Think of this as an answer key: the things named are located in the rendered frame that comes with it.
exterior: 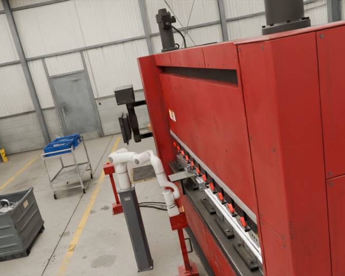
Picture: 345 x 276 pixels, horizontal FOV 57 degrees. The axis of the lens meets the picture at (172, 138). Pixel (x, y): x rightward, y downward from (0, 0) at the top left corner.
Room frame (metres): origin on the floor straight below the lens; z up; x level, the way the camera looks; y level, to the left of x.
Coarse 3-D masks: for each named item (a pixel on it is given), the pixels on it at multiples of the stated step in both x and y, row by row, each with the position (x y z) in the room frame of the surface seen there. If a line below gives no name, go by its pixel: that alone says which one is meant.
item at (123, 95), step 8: (120, 88) 4.37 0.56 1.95; (128, 88) 4.18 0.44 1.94; (120, 96) 4.18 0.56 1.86; (128, 96) 4.18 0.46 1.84; (120, 104) 4.18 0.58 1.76; (128, 104) 4.57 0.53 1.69; (128, 112) 4.57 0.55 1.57; (136, 120) 4.59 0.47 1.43; (136, 128) 4.58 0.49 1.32; (136, 136) 4.57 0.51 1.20
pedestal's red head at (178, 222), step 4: (180, 208) 2.92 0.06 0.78; (180, 212) 2.84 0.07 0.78; (172, 216) 2.74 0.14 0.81; (176, 216) 2.74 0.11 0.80; (180, 216) 2.75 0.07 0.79; (184, 216) 2.75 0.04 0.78; (172, 220) 2.74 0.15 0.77; (176, 220) 2.74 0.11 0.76; (180, 220) 2.75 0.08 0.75; (184, 220) 2.75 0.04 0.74; (172, 224) 2.74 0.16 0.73; (176, 224) 2.74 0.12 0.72; (180, 224) 2.74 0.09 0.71; (184, 224) 2.75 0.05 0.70; (172, 228) 2.74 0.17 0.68; (176, 228) 2.74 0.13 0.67; (180, 228) 2.74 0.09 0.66
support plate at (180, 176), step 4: (180, 172) 3.32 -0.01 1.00; (184, 172) 3.30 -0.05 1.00; (188, 172) 3.27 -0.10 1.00; (172, 176) 3.25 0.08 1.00; (176, 176) 3.23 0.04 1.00; (180, 176) 3.21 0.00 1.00; (184, 176) 3.19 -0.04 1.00; (188, 176) 3.17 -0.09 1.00; (172, 180) 3.15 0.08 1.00; (176, 180) 3.14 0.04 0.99
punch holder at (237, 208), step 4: (236, 204) 1.93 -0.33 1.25; (236, 208) 1.95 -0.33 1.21; (240, 208) 1.86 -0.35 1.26; (236, 212) 1.96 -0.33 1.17; (240, 212) 1.87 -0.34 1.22; (244, 212) 1.83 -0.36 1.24; (236, 216) 1.96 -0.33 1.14; (240, 216) 1.88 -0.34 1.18; (244, 216) 1.83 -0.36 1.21; (240, 224) 1.90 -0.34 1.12; (244, 228) 1.84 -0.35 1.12
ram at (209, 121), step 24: (168, 96) 3.73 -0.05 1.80; (192, 96) 2.61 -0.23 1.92; (216, 96) 2.01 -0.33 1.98; (168, 120) 4.07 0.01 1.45; (192, 120) 2.76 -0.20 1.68; (216, 120) 2.08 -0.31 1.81; (240, 120) 1.67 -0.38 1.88; (192, 144) 2.93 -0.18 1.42; (216, 144) 2.17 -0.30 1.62; (240, 144) 1.72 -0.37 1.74; (216, 168) 2.26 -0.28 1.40; (240, 168) 1.77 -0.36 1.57; (240, 192) 1.83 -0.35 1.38
